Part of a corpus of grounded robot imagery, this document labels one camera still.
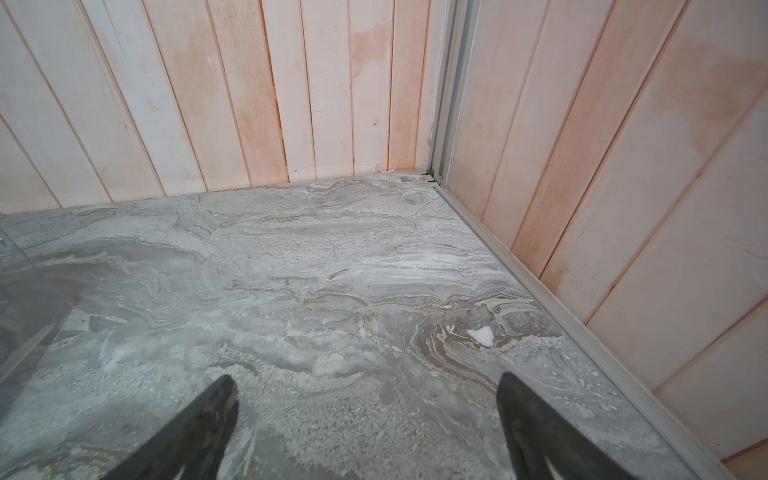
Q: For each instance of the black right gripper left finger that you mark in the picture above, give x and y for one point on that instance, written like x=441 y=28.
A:
x=192 y=445

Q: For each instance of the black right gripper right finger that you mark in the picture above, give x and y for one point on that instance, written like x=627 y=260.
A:
x=542 y=444

